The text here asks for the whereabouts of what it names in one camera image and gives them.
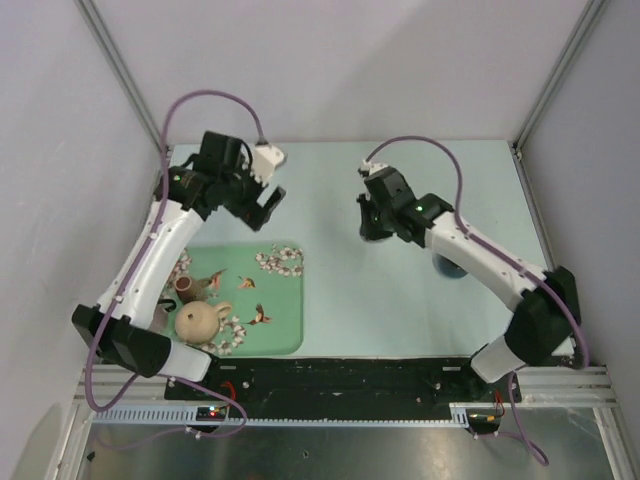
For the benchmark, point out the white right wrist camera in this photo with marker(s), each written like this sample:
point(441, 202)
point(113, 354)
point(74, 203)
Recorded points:
point(369, 167)

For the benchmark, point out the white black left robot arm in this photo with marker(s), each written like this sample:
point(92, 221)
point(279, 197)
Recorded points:
point(225, 172)

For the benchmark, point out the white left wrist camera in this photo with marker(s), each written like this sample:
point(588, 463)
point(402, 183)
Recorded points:
point(267, 158)

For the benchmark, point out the green floral tray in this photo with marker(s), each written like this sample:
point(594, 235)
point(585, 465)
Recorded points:
point(264, 284)

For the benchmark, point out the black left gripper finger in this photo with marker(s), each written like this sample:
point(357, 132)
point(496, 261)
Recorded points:
point(256, 217)
point(274, 199)

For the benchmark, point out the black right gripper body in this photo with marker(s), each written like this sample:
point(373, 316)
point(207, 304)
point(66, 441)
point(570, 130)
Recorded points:
point(375, 224)

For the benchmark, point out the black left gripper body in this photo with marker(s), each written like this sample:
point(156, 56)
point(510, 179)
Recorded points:
point(240, 184)

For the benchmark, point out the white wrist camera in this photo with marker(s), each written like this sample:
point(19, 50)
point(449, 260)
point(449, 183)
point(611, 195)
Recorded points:
point(369, 167)
point(267, 158)

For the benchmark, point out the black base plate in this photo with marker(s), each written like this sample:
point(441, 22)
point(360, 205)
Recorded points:
point(351, 389)

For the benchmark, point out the dark blue mug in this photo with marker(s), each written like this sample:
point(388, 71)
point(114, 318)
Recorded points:
point(447, 268)

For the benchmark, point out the aluminium corner post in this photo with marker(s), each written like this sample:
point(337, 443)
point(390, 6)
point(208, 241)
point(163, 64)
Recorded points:
point(569, 54)
point(118, 66)

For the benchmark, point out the left aluminium corner post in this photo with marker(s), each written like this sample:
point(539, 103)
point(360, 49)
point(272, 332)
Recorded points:
point(118, 66)

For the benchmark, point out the pink cup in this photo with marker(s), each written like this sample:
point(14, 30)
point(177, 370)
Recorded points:
point(160, 319)

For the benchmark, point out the right aluminium corner post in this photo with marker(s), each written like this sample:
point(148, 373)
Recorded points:
point(569, 54)

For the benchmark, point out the aluminium frame rail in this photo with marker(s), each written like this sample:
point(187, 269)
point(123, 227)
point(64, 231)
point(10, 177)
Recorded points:
point(108, 380)

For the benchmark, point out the brown small cup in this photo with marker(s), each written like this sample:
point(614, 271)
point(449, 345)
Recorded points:
point(187, 289)

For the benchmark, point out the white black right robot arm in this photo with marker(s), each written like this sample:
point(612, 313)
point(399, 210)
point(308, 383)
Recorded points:
point(543, 303)

